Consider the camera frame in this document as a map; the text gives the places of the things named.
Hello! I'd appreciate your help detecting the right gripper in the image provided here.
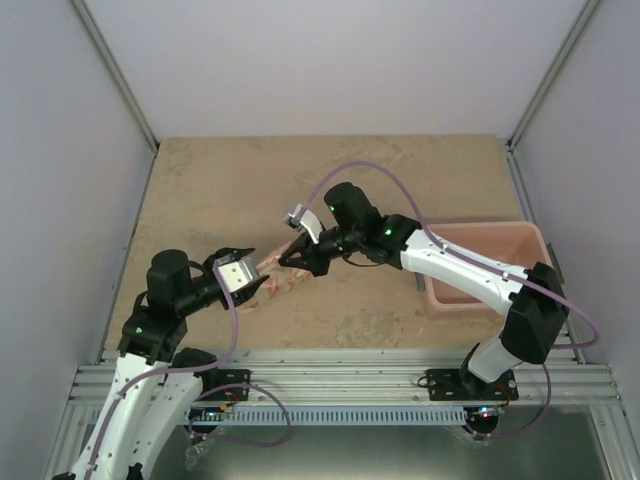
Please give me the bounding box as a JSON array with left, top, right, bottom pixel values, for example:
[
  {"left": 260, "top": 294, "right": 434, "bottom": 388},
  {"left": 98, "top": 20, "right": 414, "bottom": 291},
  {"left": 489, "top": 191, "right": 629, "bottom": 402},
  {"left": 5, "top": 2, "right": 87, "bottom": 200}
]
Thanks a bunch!
[{"left": 279, "top": 226, "right": 362, "bottom": 278}]

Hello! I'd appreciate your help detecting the floral mesh laundry bag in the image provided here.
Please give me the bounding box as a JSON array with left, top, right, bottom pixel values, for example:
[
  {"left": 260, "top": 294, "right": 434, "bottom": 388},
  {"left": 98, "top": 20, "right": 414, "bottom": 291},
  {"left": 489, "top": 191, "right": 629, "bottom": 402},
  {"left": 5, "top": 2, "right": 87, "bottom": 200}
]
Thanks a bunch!
[{"left": 237, "top": 241, "right": 312, "bottom": 312}]

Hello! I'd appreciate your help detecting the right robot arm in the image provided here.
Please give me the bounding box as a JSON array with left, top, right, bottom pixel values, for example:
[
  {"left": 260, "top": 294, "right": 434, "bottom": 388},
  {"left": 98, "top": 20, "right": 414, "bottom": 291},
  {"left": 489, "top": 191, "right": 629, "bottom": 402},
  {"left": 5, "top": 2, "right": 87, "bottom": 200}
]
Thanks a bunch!
[{"left": 279, "top": 182, "right": 569, "bottom": 399}]

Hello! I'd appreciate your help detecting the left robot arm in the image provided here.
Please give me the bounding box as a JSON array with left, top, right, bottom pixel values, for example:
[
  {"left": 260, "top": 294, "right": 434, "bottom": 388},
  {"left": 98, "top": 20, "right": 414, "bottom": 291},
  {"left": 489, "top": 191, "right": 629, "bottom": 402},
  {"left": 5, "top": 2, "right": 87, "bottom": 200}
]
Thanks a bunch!
[{"left": 61, "top": 247, "right": 266, "bottom": 479}]

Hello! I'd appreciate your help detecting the pink plastic bin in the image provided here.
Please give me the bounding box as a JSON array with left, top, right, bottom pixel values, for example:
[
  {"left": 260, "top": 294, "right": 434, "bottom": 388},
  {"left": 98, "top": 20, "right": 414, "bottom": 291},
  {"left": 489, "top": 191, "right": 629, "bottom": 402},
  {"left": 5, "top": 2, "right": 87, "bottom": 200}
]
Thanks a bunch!
[{"left": 422, "top": 219, "right": 559, "bottom": 311}]

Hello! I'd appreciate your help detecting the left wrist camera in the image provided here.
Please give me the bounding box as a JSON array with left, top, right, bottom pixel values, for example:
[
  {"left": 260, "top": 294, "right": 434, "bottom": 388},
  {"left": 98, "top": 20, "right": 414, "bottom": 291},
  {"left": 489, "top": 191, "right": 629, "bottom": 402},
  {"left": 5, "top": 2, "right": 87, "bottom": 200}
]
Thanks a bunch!
[{"left": 214, "top": 257, "right": 260, "bottom": 293}]

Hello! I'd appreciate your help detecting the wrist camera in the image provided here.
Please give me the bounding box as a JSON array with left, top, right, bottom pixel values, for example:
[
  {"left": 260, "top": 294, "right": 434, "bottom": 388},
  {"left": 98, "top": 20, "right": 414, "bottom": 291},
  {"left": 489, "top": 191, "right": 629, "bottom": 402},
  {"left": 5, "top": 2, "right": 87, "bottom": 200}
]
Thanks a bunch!
[
  {"left": 283, "top": 203, "right": 325, "bottom": 244},
  {"left": 214, "top": 257, "right": 260, "bottom": 293}
]

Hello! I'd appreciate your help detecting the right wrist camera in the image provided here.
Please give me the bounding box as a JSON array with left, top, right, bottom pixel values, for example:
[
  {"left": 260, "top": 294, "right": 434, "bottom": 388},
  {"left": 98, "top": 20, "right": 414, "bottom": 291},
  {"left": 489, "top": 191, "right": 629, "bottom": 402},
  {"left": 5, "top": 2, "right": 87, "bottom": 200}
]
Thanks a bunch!
[{"left": 283, "top": 203, "right": 325, "bottom": 244}]

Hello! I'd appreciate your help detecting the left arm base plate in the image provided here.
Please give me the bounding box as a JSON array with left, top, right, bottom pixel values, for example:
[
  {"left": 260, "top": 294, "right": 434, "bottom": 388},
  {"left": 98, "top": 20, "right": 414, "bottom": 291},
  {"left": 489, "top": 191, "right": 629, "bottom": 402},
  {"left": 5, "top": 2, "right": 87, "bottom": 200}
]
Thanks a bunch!
[{"left": 197, "top": 369, "right": 251, "bottom": 403}]

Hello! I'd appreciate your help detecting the grey metal bracket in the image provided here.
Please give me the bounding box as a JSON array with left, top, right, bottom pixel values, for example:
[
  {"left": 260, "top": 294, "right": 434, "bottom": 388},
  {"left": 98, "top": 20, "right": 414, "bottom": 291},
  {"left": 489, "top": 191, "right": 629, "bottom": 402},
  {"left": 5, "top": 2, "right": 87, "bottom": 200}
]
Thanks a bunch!
[{"left": 415, "top": 274, "right": 426, "bottom": 292}]

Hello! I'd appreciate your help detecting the aluminium rail frame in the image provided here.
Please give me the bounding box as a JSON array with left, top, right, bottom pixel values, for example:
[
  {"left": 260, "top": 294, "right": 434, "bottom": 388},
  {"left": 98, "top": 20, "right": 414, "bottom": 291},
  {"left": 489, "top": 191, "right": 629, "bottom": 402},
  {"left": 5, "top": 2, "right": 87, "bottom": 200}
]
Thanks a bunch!
[{"left": 69, "top": 347, "right": 624, "bottom": 404}]

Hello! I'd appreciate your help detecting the slotted cable duct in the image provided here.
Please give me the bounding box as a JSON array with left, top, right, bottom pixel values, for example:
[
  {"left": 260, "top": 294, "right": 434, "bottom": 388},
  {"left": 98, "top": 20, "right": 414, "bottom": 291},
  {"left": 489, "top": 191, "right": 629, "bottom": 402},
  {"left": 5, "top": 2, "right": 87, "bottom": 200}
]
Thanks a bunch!
[{"left": 89, "top": 405, "right": 506, "bottom": 426}]

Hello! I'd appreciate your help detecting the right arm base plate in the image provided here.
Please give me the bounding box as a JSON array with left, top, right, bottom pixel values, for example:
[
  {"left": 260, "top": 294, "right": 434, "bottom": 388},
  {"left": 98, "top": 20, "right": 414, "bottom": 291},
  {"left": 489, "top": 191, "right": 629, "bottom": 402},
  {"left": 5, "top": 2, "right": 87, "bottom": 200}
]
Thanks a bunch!
[{"left": 418, "top": 368, "right": 519, "bottom": 402}]

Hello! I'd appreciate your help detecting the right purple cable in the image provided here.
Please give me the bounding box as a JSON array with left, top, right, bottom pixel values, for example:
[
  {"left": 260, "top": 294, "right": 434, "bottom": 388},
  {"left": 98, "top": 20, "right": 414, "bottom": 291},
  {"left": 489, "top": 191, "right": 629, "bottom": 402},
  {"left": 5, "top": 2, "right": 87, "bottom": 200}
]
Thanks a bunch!
[{"left": 299, "top": 160, "right": 601, "bottom": 441}]

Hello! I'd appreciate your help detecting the left corner post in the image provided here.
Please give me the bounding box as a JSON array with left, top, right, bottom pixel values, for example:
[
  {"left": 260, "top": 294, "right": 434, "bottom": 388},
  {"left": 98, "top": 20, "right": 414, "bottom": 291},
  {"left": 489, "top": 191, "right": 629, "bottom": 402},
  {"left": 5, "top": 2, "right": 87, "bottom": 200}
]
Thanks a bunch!
[{"left": 68, "top": 0, "right": 160, "bottom": 155}]

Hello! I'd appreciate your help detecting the corner post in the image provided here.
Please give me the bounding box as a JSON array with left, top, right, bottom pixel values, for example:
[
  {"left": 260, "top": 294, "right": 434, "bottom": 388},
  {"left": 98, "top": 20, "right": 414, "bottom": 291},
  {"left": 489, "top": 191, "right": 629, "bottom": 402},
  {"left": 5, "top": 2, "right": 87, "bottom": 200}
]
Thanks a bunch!
[
  {"left": 505, "top": 0, "right": 604, "bottom": 153},
  {"left": 68, "top": 0, "right": 160, "bottom": 155}
]

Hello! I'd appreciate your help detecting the right corner post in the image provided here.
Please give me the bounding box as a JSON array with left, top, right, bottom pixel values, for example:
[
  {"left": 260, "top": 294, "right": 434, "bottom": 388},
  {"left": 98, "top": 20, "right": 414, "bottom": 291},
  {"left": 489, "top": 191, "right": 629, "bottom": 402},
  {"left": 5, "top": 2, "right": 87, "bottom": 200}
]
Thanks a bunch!
[{"left": 505, "top": 0, "right": 604, "bottom": 153}]

